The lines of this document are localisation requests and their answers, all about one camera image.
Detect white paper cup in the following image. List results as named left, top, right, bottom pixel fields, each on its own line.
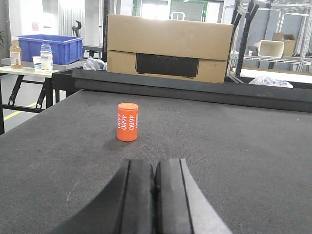
left=32, top=56, right=42, bottom=72

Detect small cardboard box on shelf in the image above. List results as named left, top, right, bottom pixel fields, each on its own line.
left=273, top=32, right=296, bottom=57

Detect crumpled plastic bag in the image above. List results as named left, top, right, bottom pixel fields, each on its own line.
left=83, top=56, right=107, bottom=71
left=249, top=76, right=293, bottom=88

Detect orange 4680 cylinder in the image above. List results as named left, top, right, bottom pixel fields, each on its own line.
left=117, top=103, right=138, bottom=142

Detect brown drink bottle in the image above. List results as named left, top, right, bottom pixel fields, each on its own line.
left=10, top=40, right=22, bottom=69

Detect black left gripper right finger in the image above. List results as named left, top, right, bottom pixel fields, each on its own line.
left=155, top=159, right=231, bottom=234

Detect white open box on shelf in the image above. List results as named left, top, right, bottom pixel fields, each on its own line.
left=254, top=40, right=284, bottom=59

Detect crumpled plastic bag left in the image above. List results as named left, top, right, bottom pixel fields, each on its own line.
left=83, top=56, right=107, bottom=71

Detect blue plastic crate on table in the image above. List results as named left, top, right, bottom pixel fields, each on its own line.
left=19, top=34, right=83, bottom=65

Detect aluminium frame shelf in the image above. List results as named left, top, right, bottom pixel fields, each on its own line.
left=222, top=0, right=312, bottom=75

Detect black slotted upright posts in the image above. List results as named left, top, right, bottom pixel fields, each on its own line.
left=227, top=0, right=259, bottom=77

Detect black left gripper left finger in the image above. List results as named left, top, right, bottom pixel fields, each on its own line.
left=50, top=160, right=155, bottom=234

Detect large cardboard box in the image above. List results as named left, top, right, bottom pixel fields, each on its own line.
left=106, top=14, right=234, bottom=83

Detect folding side table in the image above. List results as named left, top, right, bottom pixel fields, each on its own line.
left=0, top=58, right=85, bottom=136

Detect clear plastic bottle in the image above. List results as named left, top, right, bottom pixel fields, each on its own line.
left=40, top=40, right=53, bottom=73

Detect black raised table ledge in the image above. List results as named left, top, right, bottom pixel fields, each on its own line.
left=72, top=68, right=312, bottom=113

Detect crumpled plastic bag right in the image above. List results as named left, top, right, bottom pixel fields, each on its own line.
left=249, top=76, right=293, bottom=88

